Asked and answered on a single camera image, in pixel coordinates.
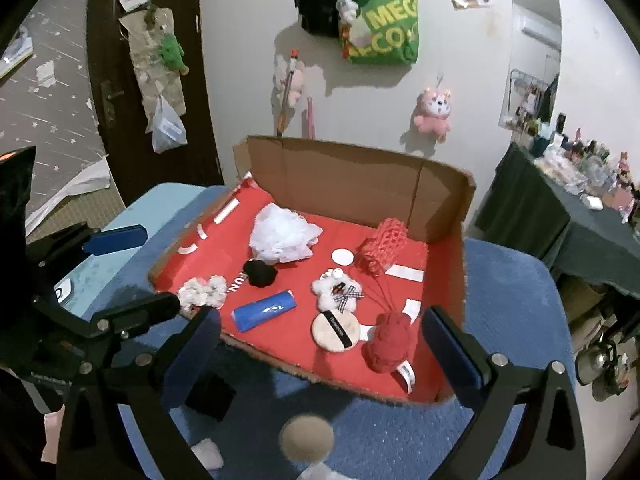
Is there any cardboard box with red lining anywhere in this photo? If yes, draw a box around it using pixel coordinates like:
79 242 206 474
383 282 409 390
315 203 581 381
147 135 477 406

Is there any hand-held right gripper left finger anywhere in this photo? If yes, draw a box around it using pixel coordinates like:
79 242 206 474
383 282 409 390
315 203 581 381
57 305 223 480

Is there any red mesh sponge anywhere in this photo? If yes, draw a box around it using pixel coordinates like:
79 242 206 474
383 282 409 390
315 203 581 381
356 217 408 276

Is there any dark brown door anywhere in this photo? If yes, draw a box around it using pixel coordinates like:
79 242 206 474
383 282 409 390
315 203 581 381
87 0 226 206

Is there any cluster of cosmetic bottles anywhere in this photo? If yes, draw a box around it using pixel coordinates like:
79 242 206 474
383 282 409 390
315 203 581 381
517 112 640 226

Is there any beige hanging organizer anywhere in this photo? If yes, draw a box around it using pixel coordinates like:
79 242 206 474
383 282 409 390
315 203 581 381
119 5 188 133

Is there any green plush toy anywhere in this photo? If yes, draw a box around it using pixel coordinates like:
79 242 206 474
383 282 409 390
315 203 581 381
157 30 191 75

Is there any wall mirror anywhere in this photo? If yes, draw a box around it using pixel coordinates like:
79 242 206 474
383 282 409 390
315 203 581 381
498 0 563 133

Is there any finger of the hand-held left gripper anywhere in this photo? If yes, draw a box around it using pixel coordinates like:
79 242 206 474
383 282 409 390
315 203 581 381
87 291 181 357
29 224 149 282

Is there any green tote bag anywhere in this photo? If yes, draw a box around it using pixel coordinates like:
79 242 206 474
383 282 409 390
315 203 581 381
341 0 420 66

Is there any white mesh bath pouf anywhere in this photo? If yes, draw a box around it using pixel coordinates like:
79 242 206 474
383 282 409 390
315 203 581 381
249 203 323 265

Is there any black backpack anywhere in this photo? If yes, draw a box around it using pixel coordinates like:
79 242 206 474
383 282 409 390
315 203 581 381
292 0 351 38

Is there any clear plastic bag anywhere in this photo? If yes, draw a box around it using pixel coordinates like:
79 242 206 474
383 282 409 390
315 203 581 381
151 94 188 155

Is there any door handle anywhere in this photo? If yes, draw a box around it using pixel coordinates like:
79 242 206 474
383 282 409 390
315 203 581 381
100 80 124 126

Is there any white cotton pad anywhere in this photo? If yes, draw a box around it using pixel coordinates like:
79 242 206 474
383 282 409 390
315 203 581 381
191 437 224 471

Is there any blue tube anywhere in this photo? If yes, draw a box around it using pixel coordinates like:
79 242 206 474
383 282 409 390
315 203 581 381
232 290 298 333

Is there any table with dark green cloth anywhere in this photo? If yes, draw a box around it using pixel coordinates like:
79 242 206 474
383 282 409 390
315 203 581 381
472 142 640 301

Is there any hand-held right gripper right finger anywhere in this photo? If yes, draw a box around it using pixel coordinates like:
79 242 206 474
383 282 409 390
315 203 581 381
420 305 587 480

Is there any teal blanket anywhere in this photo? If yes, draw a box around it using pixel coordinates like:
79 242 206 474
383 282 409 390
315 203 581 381
52 182 216 306

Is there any pile of household clutter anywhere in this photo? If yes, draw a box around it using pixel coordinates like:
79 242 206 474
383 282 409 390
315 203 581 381
560 275 640 402

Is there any grey star-print wall sheet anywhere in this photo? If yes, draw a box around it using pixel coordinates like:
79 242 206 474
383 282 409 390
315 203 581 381
0 0 112 233

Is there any mop handle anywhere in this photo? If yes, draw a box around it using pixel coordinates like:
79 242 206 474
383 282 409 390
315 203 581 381
275 49 301 138

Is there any pale pink plush toy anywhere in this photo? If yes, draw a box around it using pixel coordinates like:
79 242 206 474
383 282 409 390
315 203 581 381
272 52 306 103

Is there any glass jar with beige lid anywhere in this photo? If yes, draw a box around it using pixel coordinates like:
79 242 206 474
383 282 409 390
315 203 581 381
279 414 336 480

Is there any beige powder puff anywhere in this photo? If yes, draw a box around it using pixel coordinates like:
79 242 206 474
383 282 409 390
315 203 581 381
311 310 361 353

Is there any small black box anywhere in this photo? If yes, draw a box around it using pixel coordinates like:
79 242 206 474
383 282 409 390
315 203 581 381
185 367 237 421

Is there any white panda plush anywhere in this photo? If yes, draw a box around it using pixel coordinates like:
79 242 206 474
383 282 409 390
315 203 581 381
335 0 363 26

